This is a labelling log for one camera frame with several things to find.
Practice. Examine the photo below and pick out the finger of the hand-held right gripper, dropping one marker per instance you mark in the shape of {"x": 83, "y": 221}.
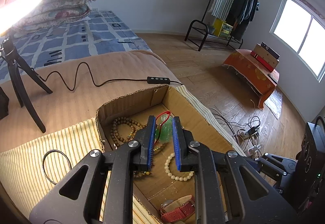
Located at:
{"x": 279, "y": 168}

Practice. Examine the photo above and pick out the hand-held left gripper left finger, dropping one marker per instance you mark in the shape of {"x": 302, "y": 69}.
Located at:
{"x": 151, "y": 137}

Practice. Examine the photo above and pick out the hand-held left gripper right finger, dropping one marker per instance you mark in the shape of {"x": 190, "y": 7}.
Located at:
{"x": 176, "y": 142}

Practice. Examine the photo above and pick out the white power strip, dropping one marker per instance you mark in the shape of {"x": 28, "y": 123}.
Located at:
{"x": 250, "y": 132}

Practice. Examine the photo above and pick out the brown blanket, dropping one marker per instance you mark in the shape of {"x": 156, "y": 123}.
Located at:
{"x": 76, "y": 104}

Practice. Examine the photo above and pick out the orange cloth covered table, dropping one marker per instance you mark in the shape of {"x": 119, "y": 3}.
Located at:
{"x": 248, "y": 69}

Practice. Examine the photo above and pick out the tan cardboard box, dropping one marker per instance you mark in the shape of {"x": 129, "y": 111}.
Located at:
{"x": 269, "y": 60}

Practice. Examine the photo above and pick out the black bangle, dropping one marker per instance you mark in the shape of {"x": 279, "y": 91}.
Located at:
{"x": 43, "y": 165}

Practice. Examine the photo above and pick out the red flat box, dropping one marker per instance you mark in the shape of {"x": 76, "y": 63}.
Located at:
{"x": 256, "y": 57}

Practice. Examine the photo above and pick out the blue patterned bed sheet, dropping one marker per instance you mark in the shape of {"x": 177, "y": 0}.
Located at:
{"x": 101, "y": 33}

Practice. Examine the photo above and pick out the small grey pot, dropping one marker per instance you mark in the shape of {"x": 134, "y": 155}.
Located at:
{"x": 211, "y": 29}

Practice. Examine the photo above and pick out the yellow crate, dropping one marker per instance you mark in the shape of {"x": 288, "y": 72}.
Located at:
{"x": 223, "y": 28}

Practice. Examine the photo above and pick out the black clothes rack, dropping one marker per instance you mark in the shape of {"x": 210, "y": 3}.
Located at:
{"x": 195, "y": 20}

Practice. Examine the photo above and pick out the yellow striped cloth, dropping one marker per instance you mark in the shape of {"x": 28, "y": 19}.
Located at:
{"x": 20, "y": 163}

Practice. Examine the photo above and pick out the white framed window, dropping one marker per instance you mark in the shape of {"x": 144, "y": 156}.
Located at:
{"x": 292, "y": 23}

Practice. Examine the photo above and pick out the dark hanging clothes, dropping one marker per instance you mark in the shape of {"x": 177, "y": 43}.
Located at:
{"x": 241, "y": 5}

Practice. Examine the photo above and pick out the black tripod stand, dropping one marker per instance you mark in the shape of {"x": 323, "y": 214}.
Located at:
{"x": 15, "y": 69}

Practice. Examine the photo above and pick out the folded floral quilt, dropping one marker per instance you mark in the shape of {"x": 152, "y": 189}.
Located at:
{"x": 63, "y": 3}

